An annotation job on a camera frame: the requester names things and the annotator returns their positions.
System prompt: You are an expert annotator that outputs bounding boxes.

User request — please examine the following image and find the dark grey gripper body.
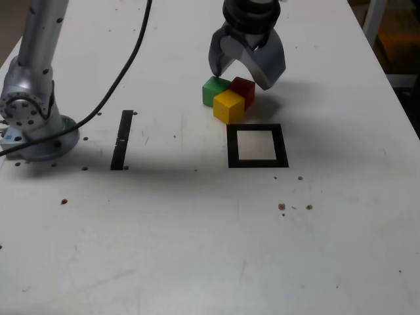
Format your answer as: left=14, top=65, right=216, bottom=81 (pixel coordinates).
left=225, top=24, right=274, bottom=51

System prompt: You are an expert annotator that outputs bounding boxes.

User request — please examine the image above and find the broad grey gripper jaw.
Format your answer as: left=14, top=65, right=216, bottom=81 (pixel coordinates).
left=240, top=27, right=287, bottom=92

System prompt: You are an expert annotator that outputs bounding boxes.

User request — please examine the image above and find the narrow dark grey gripper jaw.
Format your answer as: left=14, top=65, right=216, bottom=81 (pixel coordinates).
left=207, top=24, right=245, bottom=79

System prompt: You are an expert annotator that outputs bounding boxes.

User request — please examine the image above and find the red cube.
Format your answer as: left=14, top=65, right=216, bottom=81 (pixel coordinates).
left=229, top=77, right=257, bottom=111

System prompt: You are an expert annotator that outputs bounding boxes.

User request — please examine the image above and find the green cube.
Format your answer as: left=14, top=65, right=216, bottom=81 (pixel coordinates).
left=202, top=75, right=232, bottom=107

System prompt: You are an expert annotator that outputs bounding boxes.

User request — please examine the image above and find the yellow cube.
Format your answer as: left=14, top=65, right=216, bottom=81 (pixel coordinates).
left=212, top=89, right=246, bottom=125

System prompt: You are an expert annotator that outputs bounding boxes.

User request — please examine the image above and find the black tape square outline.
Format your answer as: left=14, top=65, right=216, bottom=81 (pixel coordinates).
left=226, top=123, right=290, bottom=169

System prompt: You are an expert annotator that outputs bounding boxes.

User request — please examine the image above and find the brown cardboard box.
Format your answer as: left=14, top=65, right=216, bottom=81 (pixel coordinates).
left=375, top=19, right=420, bottom=75

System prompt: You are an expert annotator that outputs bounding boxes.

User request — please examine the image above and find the white shelf board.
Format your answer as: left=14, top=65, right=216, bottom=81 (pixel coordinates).
left=387, top=73, right=420, bottom=89

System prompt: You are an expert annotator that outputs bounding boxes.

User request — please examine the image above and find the black tape strip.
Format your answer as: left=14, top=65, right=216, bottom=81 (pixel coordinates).
left=110, top=110, right=135, bottom=171

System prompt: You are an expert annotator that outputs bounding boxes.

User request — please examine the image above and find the black cable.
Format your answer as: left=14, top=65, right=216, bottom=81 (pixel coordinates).
left=0, top=0, right=154, bottom=157

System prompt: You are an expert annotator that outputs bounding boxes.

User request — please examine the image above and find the white metal frame bar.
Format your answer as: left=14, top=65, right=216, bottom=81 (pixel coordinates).
left=362, top=0, right=390, bottom=37

